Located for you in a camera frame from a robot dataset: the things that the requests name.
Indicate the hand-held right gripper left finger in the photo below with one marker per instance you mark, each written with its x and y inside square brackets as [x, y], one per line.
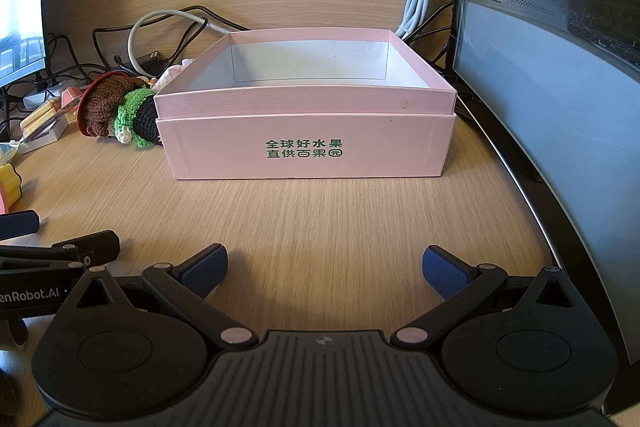
[205, 269]

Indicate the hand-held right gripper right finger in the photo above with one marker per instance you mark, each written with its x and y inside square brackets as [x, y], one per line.
[445, 269]

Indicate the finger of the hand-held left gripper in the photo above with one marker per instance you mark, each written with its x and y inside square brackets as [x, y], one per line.
[20, 223]
[95, 247]

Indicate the crocheted doll with brown hat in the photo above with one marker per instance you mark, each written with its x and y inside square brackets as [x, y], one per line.
[105, 107]

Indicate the pink cardboard box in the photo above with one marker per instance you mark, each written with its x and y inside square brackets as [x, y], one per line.
[300, 127]

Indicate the yellow and pink toy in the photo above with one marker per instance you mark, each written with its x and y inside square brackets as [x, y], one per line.
[9, 189]

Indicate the white power strip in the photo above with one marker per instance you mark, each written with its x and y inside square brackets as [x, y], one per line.
[40, 97]

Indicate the pink toy cake slice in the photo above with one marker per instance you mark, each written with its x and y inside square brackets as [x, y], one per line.
[71, 99]

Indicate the black power adapter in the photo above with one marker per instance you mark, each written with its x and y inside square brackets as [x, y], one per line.
[150, 62]

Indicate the glass panel computer case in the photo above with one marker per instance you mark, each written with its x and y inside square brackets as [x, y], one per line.
[550, 82]

